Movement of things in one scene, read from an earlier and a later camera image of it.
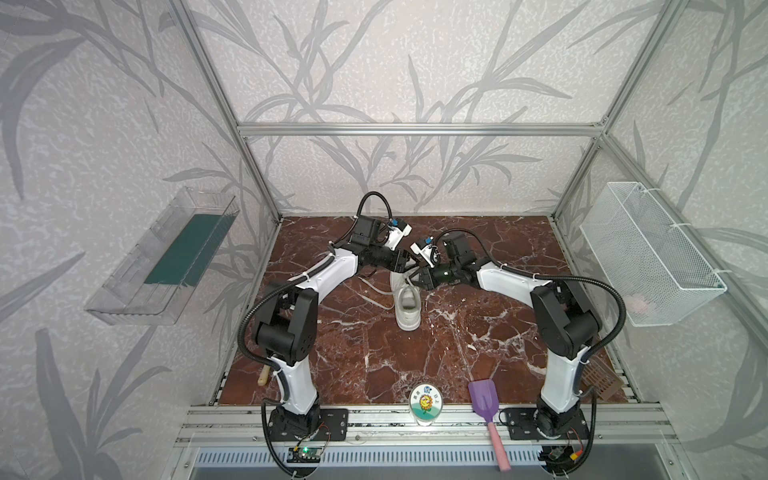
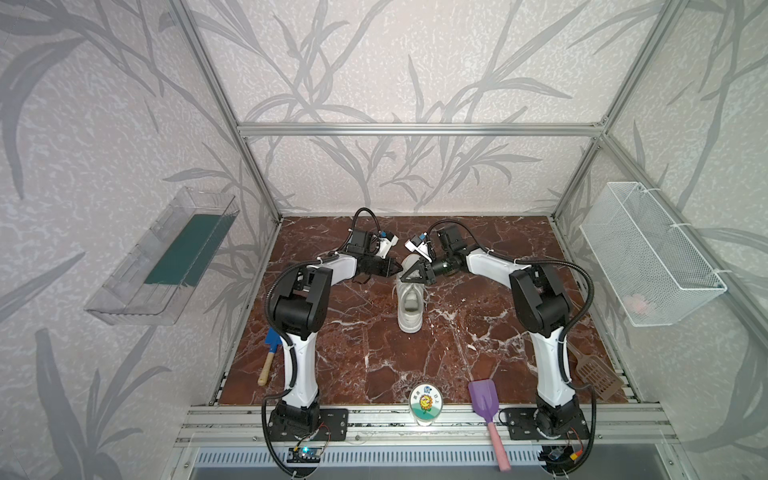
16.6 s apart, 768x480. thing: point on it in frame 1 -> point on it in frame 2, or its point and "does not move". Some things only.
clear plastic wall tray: [157, 280] does not move
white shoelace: [377, 292] -> [415, 286]
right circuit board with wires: [562, 457] does not move
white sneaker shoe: [407, 300] does not move
